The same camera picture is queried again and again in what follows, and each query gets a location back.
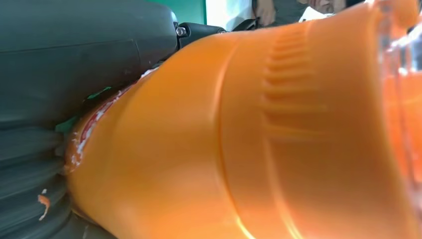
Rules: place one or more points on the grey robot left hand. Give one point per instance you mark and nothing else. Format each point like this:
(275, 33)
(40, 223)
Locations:
(66, 49)

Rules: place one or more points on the orange detergent bottle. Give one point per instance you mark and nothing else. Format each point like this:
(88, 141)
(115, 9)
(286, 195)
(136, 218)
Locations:
(197, 148)

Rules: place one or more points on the person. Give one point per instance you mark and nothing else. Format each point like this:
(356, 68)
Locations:
(265, 11)

